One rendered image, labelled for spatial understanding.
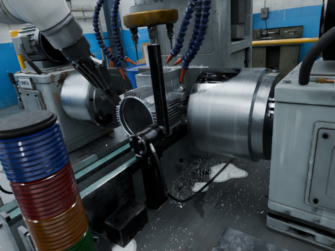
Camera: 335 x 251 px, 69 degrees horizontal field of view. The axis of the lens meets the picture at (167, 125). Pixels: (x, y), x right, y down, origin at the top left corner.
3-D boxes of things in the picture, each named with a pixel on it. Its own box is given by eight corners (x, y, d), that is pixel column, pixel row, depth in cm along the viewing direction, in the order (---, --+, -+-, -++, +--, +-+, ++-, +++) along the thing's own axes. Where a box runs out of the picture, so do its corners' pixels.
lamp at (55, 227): (70, 208, 33) (61, 180, 31) (98, 224, 29) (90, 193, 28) (24, 239, 28) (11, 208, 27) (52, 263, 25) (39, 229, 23)
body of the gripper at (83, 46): (88, 31, 64) (108, 59, 70) (70, 33, 69) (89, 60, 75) (70, 49, 60) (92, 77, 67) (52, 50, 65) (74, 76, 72)
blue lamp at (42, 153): (51, 148, 29) (39, 113, 28) (81, 159, 26) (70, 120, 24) (-4, 173, 25) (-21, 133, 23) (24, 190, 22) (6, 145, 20)
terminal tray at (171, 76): (158, 86, 96) (155, 68, 93) (180, 88, 90) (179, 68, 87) (137, 94, 87) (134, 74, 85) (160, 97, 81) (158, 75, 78)
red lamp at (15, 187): (61, 180, 31) (51, 148, 29) (90, 193, 28) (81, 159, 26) (11, 208, 27) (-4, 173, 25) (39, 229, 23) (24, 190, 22)
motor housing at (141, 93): (154, 121, 104) (148, 77, 97) (193, 128, 93) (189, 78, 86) (120, 140, 90) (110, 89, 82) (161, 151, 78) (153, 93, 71)
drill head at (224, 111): (204, 128, 93) (200, 61, 84) (332, 149, 70) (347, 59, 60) (165, 158, 75) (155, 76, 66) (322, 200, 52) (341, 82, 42)
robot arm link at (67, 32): (57, 13, 65) (71, 32, 69) (33, 33, 61) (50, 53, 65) (77, 8, 60) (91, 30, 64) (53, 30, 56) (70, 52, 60)
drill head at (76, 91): (93, 110, 131) (83, 62, 122) (145, 118, 110) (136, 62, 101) (50, 127, 113) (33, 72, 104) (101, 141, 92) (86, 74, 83)
